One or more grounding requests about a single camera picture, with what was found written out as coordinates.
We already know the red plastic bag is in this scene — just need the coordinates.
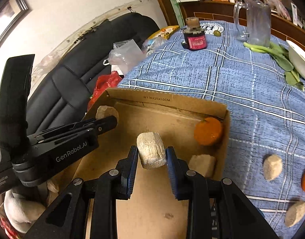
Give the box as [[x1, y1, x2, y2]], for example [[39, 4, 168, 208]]
[[87, 71, 122, 110]]

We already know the dark jar with pink label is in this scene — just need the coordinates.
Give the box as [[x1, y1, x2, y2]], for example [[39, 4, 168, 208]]
[[182, 17, 207, 51]]

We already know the yellow snack package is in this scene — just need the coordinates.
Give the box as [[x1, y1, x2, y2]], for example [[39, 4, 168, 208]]
[[148, 25, 180, 39]]

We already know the brown cardboard tray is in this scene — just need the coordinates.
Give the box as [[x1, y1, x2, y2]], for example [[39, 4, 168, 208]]
[[55, 88, 230, 238]]

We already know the green leafy vegetable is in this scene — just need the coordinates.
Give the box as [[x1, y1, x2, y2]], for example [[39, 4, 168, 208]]
[[243, 42, 304, 91]]

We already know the beige sponge chunk on table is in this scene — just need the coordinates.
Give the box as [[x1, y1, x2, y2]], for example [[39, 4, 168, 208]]
[[263, 154, 283, 181]]

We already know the clear plastic bag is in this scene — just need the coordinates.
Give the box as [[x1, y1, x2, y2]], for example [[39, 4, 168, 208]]
[[107, 39, 146, 75]]

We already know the blue plaid tablecloth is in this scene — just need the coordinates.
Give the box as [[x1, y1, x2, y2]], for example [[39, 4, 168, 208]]
[[119, 21, 305, 238]]

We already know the clear glass mug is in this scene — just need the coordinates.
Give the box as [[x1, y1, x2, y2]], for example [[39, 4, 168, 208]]
[[234, 0, 271, 47]]

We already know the beige sponge chunk tray corner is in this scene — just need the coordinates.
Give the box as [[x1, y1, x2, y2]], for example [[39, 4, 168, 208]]
[[95, 105, 119, 121]]

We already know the left gloved hand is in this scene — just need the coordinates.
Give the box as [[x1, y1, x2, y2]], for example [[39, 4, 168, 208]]
[[4, 179, 60, 234]]

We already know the small green olive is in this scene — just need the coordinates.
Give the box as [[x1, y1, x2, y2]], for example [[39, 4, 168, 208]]
[[213, 30, 221, 37]]

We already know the wooden sideboard cabinet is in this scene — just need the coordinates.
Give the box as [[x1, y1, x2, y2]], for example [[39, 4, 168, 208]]
[[175, 0, 305, 55]]

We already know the beige sponge chunk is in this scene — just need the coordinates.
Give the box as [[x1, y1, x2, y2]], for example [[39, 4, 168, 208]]
[[285, 201, 305, 228], [263, 154, 283, 181], [136, 132, 167, 169], [188, 154, 216, 177]]

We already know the black leather sofa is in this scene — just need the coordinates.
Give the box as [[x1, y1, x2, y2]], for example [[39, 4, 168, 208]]
[[27, 12, 159, 135]]

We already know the white bowl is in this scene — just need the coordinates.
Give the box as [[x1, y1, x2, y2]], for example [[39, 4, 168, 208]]
[[286, 40, 305, 79]]

